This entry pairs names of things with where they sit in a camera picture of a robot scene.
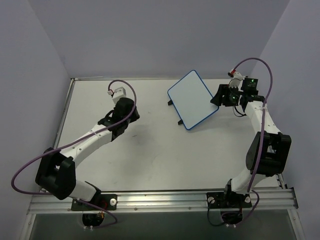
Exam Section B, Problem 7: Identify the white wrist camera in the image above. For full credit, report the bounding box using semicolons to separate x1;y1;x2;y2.
107;87;127;105
227;69;245;88

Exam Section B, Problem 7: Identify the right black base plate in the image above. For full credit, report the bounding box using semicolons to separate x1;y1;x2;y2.
206;191;253;209

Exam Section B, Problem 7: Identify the aluminium table edge frame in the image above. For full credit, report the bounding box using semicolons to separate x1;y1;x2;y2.
53;78;76;149

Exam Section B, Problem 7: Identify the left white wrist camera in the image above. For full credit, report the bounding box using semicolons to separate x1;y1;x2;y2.
107;87;127;105

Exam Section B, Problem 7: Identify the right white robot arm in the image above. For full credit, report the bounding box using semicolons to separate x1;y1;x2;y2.
210;77;292;207

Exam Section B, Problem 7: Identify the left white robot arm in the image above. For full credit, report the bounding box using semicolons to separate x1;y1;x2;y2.
35;97;140;210

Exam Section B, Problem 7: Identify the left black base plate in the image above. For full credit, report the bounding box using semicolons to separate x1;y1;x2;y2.
71;193;118;211

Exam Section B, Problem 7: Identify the aluminium front rail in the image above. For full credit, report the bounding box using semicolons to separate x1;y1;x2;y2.
28;187;298;214

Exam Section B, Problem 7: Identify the blue framed whiteboard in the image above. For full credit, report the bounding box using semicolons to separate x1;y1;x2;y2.
167;69;219;131

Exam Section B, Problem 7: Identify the black thin cable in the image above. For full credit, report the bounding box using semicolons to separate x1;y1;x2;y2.
233;104;248;118

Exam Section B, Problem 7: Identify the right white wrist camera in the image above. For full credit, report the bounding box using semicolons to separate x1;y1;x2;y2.
227;69;245;88

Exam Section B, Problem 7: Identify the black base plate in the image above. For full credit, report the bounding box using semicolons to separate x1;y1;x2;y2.
71;193;118;211
206;191;253;209

